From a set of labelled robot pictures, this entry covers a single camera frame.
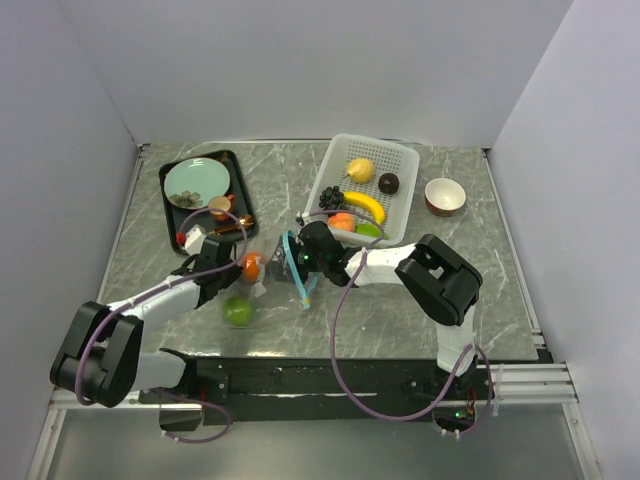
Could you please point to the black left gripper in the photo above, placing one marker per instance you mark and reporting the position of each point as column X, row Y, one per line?
column 233, row 273

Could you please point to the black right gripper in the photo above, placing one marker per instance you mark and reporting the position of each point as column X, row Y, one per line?
column 295, row 245

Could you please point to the fake orange fruit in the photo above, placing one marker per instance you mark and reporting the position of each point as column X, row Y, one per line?
column 253, row 267

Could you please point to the fake peach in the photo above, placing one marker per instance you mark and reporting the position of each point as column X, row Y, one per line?
column 342, row 221

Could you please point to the fake dark grapes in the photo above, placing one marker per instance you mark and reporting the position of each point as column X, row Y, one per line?
column 331, row 198

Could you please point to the fake green leaf piece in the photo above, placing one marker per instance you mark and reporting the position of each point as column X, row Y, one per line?
column 370, row 230

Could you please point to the clear zip top bag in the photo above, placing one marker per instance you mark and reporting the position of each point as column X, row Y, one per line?
column 281, row 293

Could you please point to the fake green fruit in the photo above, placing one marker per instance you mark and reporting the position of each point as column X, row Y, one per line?
column 237, row 312

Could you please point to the fake yellow banana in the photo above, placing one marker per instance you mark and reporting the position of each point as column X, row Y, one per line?
column 373, row 206

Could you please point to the fake yellow pear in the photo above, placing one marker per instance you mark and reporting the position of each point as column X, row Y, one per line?
column 361, row 170

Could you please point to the fake dark mangosteen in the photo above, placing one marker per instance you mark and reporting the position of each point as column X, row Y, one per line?
column 388, row 183

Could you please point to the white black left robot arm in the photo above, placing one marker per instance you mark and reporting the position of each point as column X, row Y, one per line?
column 100, row 359

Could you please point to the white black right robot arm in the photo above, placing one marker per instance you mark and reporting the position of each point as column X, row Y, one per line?
column 441, row 281

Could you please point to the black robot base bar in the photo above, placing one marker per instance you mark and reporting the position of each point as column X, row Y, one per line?
column 291, row 389

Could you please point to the black rectangular tray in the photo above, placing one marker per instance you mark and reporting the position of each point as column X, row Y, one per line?
column 242, row 204

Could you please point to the gold spoon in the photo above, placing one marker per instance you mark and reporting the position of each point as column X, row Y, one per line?
column 245, row 222

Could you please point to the orange ceramic cup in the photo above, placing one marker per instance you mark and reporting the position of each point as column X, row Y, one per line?
column 221, row 206

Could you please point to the light teal plate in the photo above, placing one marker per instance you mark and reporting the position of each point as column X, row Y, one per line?
column 192, row 183

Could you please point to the white perforated plastic basket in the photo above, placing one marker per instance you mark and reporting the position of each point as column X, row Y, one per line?
column 387, row 157

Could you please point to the red and white bowl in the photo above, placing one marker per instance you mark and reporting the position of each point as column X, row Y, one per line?
column 444, row 197

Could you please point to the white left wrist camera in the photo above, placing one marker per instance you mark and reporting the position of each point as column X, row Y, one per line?
column 191, row 242

